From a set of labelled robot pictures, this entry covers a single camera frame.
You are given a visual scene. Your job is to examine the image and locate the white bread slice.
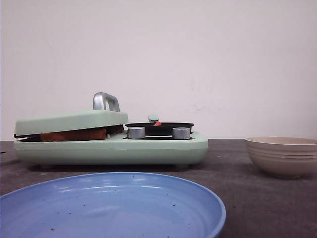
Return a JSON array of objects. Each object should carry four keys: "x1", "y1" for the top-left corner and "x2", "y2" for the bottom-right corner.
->
[
  {"x1": 40, "y1": 128, "x2": 106, "y2": 142},
  {"x1": 105, "y1": 124, "x2": 124, "y2": 135}
]

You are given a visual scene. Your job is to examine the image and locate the mint green breakfast maker lid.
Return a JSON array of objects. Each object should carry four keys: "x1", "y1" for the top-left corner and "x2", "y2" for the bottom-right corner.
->
[{"x1": 14, "y1": 92, "x2": 128, "y2": 138}]

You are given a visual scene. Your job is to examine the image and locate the beige ribbed bowl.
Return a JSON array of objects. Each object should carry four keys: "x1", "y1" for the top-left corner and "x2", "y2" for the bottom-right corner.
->
[{"x1": 245, "y1": 137, "x2": 317, "y2": 178}]

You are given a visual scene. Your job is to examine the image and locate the mint green breakfast maker base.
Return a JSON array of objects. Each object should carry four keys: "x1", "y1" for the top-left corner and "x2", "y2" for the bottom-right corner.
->
[{"x1": 13, "y1": 131, "x2": 209, "y2": 165}]

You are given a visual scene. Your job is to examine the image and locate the small black frying pan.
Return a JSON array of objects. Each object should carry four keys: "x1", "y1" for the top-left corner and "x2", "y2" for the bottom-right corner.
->
[{"x1": 125, "y1": 122, "x2": 194, "y2": 136}]

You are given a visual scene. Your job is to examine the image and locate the silver left control knob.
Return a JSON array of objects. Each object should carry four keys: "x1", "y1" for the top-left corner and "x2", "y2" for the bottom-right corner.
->
[{"x1": 127, "y1": 126, "x2": 146, "y2": 139}]

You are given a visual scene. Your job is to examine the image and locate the silver control knob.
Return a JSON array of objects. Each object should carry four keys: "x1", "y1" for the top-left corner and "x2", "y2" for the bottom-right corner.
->
[
  {"x1": 127, "y1": 126, "x2": 146, "y2": 139},
  {"x1": 172, "y1": 127, "x2": 191, "y2": 140}
]

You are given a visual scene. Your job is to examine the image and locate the silver right control knob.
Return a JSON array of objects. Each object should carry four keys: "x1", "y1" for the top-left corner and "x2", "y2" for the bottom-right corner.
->
[{"x1": 172, "y1": 127, "x2": 191, "y2": 140}]

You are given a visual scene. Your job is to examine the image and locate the blue plate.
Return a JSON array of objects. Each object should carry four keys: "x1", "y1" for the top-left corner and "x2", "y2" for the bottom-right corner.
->
[{"x1": 0, "y1": 172, "x2": 226, "y2": 238}]

